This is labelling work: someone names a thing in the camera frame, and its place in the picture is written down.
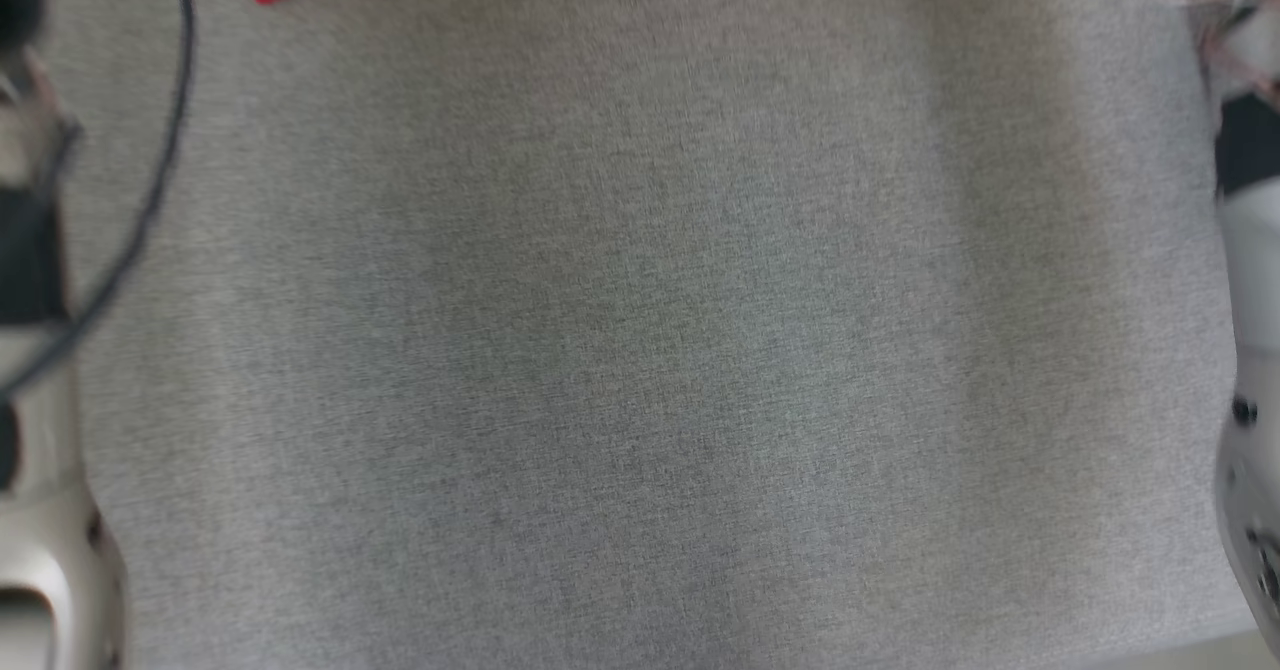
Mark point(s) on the grey fabric sofa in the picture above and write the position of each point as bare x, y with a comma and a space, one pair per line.
640, 350

